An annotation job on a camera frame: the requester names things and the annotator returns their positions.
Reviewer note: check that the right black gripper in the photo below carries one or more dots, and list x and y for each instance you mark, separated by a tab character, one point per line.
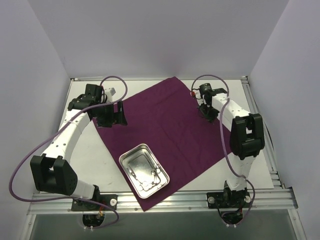
207	110

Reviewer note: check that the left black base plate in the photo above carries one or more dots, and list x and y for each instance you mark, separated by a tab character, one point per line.
109	200

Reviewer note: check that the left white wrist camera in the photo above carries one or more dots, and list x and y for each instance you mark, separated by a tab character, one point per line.
108	94

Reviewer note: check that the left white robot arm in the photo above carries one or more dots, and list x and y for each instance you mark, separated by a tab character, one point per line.
51	171

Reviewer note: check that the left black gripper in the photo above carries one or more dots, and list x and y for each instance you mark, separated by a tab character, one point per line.
116	114

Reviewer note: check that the steel instrument tray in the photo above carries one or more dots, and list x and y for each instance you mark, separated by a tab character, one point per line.
142	160

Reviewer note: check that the right aluminium rail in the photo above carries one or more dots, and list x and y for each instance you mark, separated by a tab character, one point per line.
264	173

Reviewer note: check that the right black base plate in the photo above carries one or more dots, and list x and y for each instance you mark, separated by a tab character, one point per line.
228	200

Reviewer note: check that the purple surgical cloth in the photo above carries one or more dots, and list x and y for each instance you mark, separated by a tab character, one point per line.
166	118

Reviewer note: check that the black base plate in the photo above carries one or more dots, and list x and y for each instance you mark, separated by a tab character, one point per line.
109	200
228	200

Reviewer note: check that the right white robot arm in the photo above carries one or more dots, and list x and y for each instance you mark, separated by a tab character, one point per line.
246	133

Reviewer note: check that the steel forceps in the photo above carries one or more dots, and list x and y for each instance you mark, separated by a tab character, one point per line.
141	184

